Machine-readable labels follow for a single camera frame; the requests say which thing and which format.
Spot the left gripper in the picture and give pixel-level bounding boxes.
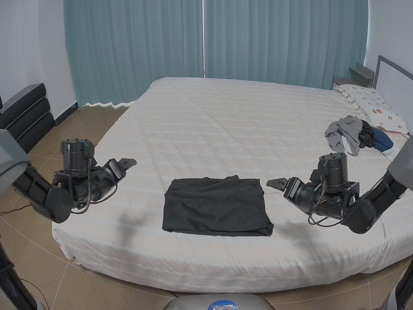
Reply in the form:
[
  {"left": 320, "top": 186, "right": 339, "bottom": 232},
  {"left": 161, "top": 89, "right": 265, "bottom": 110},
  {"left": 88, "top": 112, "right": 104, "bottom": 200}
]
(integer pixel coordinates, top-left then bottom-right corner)
[{"left": 92, "top": 158, "right": 138, "bottom": 192}]

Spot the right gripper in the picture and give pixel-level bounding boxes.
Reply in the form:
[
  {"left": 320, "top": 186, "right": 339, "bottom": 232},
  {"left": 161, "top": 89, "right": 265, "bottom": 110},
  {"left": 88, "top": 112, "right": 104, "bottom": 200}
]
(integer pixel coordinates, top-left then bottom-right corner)
[{"left": 267, "top": 177, "right": 319, "bottom": 211}]

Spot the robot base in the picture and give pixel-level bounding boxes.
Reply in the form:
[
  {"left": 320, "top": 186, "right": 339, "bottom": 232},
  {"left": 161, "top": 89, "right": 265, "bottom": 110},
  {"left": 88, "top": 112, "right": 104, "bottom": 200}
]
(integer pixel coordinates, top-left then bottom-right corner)
[{"left": 163, "top": 295, "right": 275, "bottom": 310}]

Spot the bed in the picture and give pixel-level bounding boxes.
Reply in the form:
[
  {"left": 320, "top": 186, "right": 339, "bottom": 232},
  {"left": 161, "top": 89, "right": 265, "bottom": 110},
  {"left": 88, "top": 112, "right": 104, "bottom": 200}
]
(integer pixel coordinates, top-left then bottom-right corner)
[{"left": 52, "top": 55, "right": 413, "bottom": 295}]

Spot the grey garment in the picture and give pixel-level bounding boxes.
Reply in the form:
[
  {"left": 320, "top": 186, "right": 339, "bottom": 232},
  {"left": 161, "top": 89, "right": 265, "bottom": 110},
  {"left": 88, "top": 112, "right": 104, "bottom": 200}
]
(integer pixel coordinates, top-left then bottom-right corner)
[{"left": 325, "top": 115, "right": 363, "bottom": 156}]

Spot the shiny black garment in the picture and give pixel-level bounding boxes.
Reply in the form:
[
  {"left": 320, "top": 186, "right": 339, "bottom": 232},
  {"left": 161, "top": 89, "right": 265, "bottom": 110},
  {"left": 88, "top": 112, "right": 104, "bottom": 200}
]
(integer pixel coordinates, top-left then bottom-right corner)
[{"left": 358, "top": 120, "right": 376, "bottom": 149}]

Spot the black chest of drawers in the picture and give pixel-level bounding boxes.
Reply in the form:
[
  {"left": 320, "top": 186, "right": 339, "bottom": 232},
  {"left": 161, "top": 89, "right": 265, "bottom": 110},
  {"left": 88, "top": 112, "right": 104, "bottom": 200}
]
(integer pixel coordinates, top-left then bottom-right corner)
[{"left": 0, "top": 83, "right": 55, "bottom": 154}]

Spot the dark blue garment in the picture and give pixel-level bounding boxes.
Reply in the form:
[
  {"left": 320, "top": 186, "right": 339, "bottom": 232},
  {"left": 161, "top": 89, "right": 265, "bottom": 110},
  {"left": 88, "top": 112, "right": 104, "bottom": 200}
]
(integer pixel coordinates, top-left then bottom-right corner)
[{"left": 371, "top": 128, "right": 396, "bottom": 154}]

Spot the blue-green curtain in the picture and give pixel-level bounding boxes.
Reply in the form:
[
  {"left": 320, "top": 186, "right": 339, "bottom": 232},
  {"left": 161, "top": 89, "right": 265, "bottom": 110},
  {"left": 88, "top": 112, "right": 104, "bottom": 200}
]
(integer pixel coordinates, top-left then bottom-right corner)
[
  {"left": 203, "top": 0, "right": 368, "bottom": 90},
  {"left": 63, "top": 0, "right": 205, "bottom": 108}
]

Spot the white printed pillow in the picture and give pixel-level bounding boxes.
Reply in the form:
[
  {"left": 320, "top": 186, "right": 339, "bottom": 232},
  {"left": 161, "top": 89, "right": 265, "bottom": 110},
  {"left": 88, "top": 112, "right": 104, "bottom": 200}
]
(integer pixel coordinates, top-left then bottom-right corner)
[{"left": 334, "top": 84, "right": 410, "bottom": 132}]

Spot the grey bedside table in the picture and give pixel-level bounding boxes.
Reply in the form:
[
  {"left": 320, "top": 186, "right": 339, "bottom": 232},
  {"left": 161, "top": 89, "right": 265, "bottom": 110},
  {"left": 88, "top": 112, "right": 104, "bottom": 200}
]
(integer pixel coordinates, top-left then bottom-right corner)
[{"left": 333, "top": 62, "right": 374, "bottom": 91}]

